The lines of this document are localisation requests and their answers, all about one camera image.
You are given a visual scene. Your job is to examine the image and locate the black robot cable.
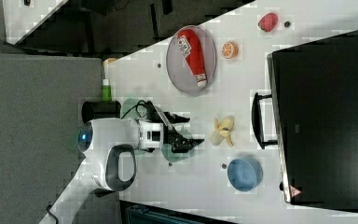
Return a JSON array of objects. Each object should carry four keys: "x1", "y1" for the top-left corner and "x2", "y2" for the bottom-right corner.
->
[{"x1": 120, "y1": 99, "x2": 152, "y2": 120}]

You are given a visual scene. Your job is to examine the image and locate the pink round plate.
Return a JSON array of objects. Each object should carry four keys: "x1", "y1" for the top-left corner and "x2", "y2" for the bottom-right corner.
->
[{"x1": 166, "y1": 25, "x2": 216, "y2": 96}]

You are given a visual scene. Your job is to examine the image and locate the teal green cup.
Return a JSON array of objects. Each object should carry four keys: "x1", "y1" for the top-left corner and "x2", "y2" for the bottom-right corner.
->
[{"x1": 161, "y1": 130, "x2": 196, "y2": 162}]

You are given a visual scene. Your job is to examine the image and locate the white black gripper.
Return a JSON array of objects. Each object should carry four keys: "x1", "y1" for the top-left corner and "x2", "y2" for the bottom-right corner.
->
[{"x1": 138, "y1": 112, "x2": 204, "y2": 153}]

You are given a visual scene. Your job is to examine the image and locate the blue bowl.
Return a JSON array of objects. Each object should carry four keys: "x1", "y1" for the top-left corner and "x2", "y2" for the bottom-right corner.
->
[{"x1": 227, "y1": 157, "x2": 263, "y2": 192}]

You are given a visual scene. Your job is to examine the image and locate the red ketchup bottle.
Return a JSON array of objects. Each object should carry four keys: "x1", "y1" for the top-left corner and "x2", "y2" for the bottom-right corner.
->
[{"x1": 177, "y1": 29, "x2": 208, "y2": 88}]

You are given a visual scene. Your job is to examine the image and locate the green bottle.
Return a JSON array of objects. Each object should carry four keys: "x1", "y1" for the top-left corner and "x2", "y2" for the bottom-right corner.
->
[{"x1": 102, "y1": 78, "x2": 112, "y2": 102}]

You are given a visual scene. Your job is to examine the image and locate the peeled yellow banana toy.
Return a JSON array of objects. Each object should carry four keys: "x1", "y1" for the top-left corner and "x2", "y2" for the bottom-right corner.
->
[{"x1": 211, "y1": 116, "x2": 234, "y2": 147}]

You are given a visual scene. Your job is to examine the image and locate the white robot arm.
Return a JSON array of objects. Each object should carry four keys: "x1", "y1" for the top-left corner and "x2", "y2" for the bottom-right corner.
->
[{"x1": 38, "y1": 112, "x2": 203, "y2": 224}]

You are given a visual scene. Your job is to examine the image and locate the orange slice toy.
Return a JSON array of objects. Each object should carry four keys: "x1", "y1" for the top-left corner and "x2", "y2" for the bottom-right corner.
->
[{"x1": 222, "y1": 42, "x2": 239, "y2": 59}]

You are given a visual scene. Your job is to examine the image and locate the black toaster oven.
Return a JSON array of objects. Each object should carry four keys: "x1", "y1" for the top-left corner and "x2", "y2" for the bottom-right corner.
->
[{"x1": 252, "y1": 30, "x2": 358, "y2": 213}]

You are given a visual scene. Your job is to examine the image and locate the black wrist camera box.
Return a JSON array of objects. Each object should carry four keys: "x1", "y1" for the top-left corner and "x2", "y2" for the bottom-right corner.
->
[{"x1": 145, "y1": 101, "x2": 173, "y2": 131}]

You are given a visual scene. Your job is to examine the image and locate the black cylindrical cup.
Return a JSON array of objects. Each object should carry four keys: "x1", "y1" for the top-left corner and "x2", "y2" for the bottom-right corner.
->
[{"x1": 81, "y1": 101, "x2": 121, "y2": 123}]

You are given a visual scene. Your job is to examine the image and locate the red strawberry toy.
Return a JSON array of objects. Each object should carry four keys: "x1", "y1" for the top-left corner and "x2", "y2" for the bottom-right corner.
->
[{"x1": 258, "y1": 13, "x2": 279, "y2": 33}]

